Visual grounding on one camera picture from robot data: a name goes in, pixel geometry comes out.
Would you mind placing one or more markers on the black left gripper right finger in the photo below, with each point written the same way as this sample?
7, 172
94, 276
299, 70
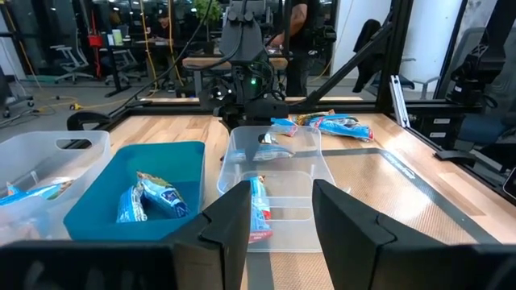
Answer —
354, 249

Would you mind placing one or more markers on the purple green granola bar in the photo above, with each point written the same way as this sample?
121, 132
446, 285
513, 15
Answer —
165, 197

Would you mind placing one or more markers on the black clamp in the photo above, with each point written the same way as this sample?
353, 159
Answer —
86, 117

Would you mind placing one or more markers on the clear plastic bin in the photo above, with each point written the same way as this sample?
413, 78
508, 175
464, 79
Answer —
92, 161
290, 189

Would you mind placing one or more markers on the blue purple granola bar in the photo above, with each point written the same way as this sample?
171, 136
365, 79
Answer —
131, 207

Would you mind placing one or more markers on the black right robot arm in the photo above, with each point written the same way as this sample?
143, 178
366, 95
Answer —
242, 40

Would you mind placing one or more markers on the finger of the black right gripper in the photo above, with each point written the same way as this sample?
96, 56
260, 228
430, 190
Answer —
235, 121
250, 122

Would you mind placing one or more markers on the silver aluminium extrusion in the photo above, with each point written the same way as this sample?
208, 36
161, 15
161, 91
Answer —
399, 100

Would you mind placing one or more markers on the wooden background table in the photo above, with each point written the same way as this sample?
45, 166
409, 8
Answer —
201, 62

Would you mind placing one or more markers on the blue red granola bar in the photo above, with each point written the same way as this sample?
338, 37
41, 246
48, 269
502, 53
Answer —
260, 209

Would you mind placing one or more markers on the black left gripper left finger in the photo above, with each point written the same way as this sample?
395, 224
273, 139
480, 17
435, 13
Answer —
217, 249

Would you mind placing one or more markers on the white office chair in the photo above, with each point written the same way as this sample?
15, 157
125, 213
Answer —
123, 60
72, 60

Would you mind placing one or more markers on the teal plastic bin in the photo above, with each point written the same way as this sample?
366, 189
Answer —
101, 227

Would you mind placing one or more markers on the person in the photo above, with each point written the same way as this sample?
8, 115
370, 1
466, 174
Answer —
300, 60

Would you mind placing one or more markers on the translucent baking mat black border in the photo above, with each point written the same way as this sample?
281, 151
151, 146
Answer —
383, 193

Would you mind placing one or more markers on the black aluminium frame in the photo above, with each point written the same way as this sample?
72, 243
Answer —
496, 177
397, 60

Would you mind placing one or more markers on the green plant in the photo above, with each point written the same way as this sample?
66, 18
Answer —
207, 10

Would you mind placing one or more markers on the brown green granola bar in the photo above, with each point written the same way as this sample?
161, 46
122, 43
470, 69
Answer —
312, 117

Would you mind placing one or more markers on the black background robot arm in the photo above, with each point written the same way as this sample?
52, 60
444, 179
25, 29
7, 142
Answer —
471, 72

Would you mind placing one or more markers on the blue orange granola bar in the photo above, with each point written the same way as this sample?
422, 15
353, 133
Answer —
36, 192

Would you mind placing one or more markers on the black hanging jacket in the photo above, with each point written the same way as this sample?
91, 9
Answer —
364, 76

